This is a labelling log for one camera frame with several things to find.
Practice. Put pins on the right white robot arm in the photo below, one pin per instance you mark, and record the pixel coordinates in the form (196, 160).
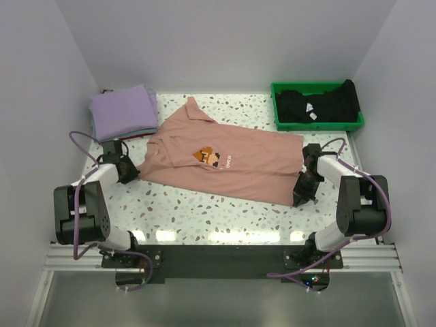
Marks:
(363, 207)

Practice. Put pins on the folded dark red t shirt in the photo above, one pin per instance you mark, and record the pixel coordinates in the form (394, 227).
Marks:
(136, 136)

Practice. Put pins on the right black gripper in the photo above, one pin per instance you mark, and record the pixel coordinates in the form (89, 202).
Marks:
(301, 196)

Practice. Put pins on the black t shirt in bin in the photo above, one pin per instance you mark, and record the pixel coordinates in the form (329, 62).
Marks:
(339, 105)

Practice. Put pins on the green plastic bin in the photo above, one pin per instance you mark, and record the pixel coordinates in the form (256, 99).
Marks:
(311, 87)

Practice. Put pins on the pink printed t shirt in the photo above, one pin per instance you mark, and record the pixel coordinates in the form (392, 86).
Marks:
(192, 151)

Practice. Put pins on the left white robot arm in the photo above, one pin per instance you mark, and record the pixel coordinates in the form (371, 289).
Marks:
(81, 214)

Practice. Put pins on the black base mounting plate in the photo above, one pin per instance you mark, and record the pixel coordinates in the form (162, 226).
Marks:
(207, 262)

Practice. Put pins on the aluminium frame rail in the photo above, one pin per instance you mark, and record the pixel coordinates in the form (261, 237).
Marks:
(355, 257)

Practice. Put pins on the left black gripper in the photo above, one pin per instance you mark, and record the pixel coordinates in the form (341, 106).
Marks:
(133, 172)

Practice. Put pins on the folded purple t shirt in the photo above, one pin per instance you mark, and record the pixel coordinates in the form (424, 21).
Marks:
(115, 113)

